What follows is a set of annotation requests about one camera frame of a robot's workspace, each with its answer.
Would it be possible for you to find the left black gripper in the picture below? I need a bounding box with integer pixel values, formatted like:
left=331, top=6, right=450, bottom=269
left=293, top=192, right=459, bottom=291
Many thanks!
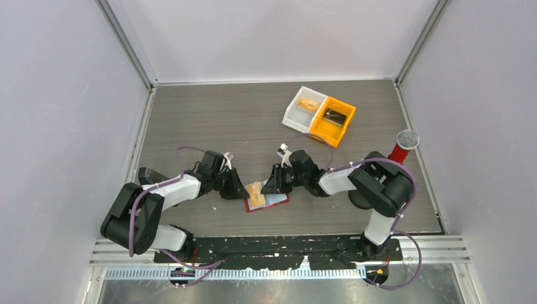
left=212, top=167, right=249, bottom=200

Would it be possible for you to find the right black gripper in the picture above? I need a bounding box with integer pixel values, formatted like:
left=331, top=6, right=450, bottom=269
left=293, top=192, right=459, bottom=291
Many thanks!
left=261, top=163, right=308, bottom=195

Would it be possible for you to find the red card holder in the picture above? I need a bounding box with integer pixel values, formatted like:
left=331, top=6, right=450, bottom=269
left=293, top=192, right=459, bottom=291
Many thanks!
left=244, top=180, right=290, bottom=213

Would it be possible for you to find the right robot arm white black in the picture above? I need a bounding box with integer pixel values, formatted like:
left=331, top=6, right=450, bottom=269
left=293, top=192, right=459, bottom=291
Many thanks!
left=260, top=150, right=417, bottom=260

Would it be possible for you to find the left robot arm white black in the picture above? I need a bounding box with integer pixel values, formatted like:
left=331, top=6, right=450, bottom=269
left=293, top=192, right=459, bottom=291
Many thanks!
left=100, top=150, right=250, bottom=262

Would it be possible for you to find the orange card in white bin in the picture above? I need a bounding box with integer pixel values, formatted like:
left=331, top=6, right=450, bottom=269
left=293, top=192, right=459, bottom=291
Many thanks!
left=298, top=98, right=320, bottom=113

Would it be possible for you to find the black card in orange bin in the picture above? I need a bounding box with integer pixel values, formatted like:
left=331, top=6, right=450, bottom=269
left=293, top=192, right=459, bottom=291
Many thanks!
left=323, top=109, right=347, bottom=127

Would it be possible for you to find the white plastic bin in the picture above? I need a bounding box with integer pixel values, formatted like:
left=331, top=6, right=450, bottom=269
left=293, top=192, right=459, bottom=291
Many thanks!
left=282, top=86, right=328, bottom=133

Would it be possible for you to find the orange plastic bin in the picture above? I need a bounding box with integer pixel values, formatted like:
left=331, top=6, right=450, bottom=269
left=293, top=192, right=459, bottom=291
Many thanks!
left=310, top=96, right=357, bottom=148

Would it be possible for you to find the red microphone on black stand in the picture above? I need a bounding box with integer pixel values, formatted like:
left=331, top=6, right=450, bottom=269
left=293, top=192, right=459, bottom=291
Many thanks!
left=348, top=129, right=420, bottom=211

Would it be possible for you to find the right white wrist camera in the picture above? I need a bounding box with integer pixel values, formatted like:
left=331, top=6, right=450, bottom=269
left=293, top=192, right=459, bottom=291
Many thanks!
left=277, top=143, right=292, bottom=167

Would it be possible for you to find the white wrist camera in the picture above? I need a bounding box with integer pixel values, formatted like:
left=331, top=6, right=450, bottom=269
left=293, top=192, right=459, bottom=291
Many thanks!
left=277, top=143, right=292, bottom=167
left=222, top=152, right=234, bottom=170

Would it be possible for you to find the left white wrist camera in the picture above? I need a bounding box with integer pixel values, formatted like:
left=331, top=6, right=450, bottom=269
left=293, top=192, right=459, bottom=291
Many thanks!
left=222, top=152, right=234, bottom=170

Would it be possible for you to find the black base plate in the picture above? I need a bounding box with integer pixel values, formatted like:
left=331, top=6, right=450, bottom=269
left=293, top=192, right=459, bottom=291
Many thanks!
left=154, top=235, right=403, bottom=270

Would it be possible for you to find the aluminium front rail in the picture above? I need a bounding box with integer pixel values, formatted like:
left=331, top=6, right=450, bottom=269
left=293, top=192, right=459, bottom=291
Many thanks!
left=89, top=236, right=471, bottom=280

